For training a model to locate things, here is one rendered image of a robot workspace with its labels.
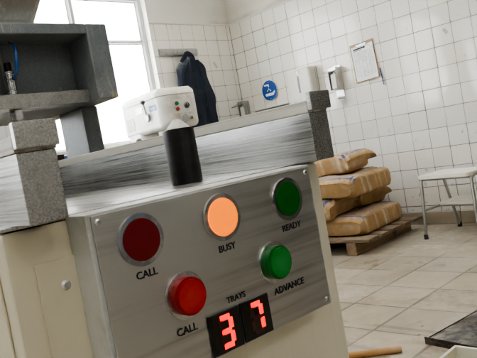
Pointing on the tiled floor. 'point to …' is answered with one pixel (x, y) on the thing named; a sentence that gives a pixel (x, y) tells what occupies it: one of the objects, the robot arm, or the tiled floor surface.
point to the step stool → (449, 192)
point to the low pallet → (362, 244)
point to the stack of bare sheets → (456, 334)
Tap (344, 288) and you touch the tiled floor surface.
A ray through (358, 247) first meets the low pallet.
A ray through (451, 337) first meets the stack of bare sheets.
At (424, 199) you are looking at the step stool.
